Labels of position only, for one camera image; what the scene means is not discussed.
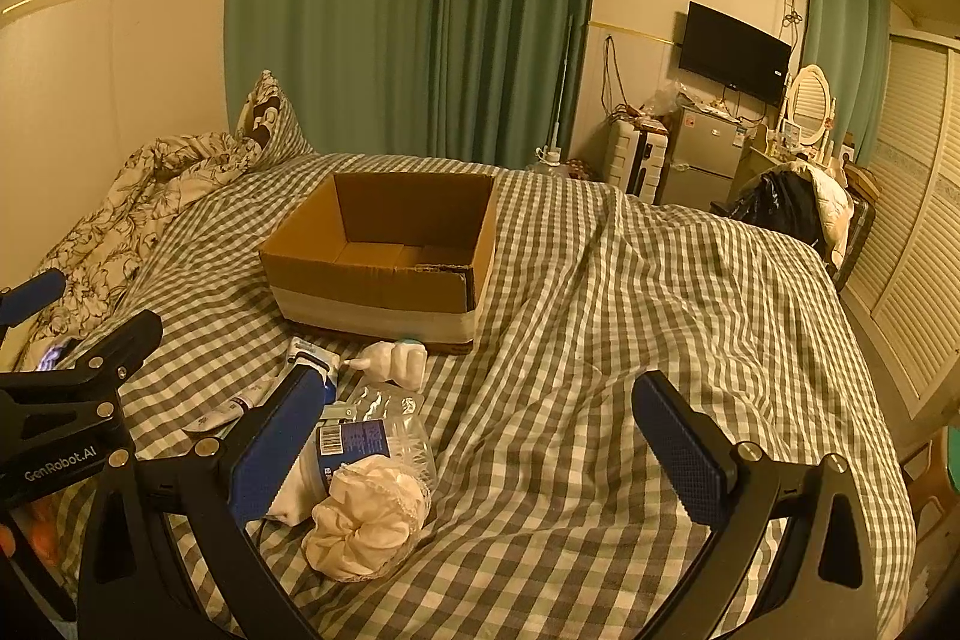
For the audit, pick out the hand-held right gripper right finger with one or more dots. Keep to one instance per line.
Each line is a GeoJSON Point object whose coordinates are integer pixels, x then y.
{"type": "Point", "coordinates": [682, 452]}

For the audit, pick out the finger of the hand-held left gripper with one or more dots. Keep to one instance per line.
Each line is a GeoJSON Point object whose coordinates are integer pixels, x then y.
{"type": "Point", "coordinates": [34, 296]}
{"type": "Point", "coordinates": [112, 340]}

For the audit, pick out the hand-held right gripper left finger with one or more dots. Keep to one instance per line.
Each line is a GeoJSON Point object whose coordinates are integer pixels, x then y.
{"type": "Point", "coordinates": [274, 441]}

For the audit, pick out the white toothpaste tube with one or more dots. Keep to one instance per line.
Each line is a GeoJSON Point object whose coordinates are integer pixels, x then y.
{"type": "Point", "coordinates": [225, 413]}

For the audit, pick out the white container blue label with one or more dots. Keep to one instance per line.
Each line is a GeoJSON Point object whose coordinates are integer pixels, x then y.
{"type": "Point", "coordinates": [341, 449]}

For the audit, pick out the cream cloth scrunchie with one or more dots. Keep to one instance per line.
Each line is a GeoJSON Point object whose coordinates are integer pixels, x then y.
{"type": "Point", "coordinates": [364, 524]}

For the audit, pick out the floral quilt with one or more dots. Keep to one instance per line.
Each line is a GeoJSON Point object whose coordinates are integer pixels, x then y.
{"type": "Point", "coordinates": [127, 197]}

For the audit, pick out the white squeeze bottle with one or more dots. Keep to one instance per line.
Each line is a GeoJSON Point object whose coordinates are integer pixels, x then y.
{"type": "Point", "coordinates": [394, 362]}

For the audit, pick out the checked bed sheet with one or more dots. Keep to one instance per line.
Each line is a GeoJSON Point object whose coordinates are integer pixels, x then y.
{"type": "Point", "coordinates": [615, 325]}

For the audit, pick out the brown cardboard box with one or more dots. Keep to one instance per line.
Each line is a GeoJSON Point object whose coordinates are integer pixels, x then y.
{"type": "Point", "coordinates": [390, 302]}

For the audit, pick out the black jacket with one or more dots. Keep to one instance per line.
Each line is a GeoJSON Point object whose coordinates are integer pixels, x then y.
{"type": "Point", "coordinates": [776, 209]}

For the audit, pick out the checked patterned pillow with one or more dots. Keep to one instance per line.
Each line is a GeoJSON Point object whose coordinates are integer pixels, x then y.
{"type": "Point", "coordinates": [274, 119]}

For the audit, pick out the dark chair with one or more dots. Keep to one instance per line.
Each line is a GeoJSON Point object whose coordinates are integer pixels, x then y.
{"type": "Point", "coordinates": [859, 235]}

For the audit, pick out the cream coat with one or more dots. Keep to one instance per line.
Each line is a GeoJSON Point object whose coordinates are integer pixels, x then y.
{"type": "Point", "coordinates": [836, 205]}

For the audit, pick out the grey small fridge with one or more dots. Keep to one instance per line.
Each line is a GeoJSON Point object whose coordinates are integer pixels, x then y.
{"type": "Point", "coordinates": [701, 160]}

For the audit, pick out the white suitcase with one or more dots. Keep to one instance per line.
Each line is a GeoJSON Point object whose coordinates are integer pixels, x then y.
{"type": "Point", "coordinates": [634, 156]}

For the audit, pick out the clear water jug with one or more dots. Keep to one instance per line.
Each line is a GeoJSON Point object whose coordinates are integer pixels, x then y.
{"type": "Point", "coordinates": [546, 162]}

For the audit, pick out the white louvered wardrobe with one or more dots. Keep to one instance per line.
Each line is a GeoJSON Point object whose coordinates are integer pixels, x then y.
{"type": "Point", "coordinates": [911, 197]}

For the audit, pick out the oval vanity mirror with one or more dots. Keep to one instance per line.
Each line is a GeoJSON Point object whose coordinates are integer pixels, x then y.
{"type": "Point", "coordinates": [810, 100]}

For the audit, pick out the narrow green curtain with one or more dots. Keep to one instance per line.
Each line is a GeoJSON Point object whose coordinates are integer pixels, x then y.
{"type": "Point", "coordinates": [840, 48]}

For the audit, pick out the wide green curtain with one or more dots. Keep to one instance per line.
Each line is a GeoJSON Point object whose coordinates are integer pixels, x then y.
{"type": "Point", "coordinates": [390, 3]}

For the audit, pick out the black wall television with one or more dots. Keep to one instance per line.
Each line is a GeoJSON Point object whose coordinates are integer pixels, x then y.
{"type": "Point", "coordinates": [735, 51]}

